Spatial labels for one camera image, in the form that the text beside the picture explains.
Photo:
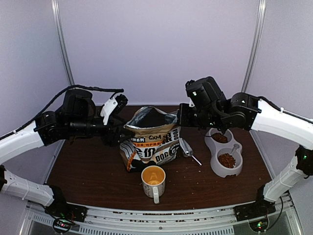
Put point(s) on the circuit board with leds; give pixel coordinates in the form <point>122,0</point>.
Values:
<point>61,226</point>
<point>260,225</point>

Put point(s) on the white double pet bowl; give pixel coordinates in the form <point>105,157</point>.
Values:
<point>231,147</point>

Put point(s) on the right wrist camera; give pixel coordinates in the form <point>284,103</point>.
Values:
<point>187,85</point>

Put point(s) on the brown dog food bag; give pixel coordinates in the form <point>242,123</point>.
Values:
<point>155,139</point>

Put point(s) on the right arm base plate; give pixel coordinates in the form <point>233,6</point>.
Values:
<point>253,210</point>

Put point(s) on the metal spoon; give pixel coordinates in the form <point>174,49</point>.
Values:
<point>187,150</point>

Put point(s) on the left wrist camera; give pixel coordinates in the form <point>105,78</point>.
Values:
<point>112,107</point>

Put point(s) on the right circuit board with leds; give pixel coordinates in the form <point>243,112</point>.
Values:
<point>260,225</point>

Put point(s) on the white mug yellow inside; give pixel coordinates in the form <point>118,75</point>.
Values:
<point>153,182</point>

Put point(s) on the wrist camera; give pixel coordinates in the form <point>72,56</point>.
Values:
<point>187,85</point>
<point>112,107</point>

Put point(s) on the aluminium front rail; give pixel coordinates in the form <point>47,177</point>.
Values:
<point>211,221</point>

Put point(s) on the aluminium corner post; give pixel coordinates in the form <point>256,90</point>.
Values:
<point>260,19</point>
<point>62,43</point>

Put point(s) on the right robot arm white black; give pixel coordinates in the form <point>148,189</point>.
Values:
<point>210,108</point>

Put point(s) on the left aluminium corner post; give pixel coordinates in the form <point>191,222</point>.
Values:
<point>62,43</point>

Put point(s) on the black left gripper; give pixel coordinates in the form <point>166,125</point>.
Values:
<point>113,140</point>

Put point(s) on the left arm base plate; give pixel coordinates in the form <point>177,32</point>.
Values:
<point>71,212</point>

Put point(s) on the left circuit board with leds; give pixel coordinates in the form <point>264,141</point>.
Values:
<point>61,226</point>

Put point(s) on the right aluminium corner post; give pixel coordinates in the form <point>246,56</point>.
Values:
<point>260,19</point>

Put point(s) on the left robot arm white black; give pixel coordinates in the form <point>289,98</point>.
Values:
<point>86,112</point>

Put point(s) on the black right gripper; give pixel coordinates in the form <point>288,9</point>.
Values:
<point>183,116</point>

